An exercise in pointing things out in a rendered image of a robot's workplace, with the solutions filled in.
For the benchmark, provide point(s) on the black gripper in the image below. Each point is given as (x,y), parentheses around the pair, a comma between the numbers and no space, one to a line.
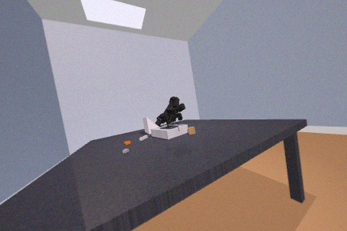
(171,118)

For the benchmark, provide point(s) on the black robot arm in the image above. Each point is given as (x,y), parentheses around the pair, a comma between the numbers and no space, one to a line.
(173,107)

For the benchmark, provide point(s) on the small tan block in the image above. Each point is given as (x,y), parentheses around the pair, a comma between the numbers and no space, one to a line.
(191,130)

